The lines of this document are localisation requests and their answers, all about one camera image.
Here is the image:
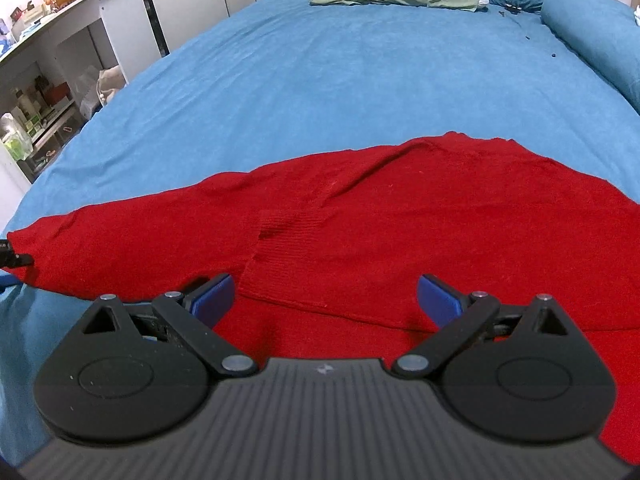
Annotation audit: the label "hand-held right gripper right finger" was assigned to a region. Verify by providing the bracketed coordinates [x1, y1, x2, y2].
[391, 274, 576, 380]

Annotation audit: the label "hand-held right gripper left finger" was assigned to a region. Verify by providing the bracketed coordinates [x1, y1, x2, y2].
[74, 273, 259, 377]

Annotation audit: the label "green packets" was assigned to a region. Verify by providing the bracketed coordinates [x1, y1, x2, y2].
[0, 110, 36, 162]

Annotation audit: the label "red knit sweater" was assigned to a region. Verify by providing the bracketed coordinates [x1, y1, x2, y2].
[9, 132, 640, 472]

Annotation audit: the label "blue rolled duvet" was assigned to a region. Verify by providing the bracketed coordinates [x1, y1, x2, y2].
[541, 0, 640, 111]

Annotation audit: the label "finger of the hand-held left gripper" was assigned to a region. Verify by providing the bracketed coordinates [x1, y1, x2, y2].
[0, 240, 34, 269]

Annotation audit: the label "blue bed sheet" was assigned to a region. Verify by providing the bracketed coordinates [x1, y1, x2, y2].
[0, 0, 640, 466]

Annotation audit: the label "grey desk shelf unit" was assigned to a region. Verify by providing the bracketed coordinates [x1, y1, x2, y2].
[0, 0, 170, 185]

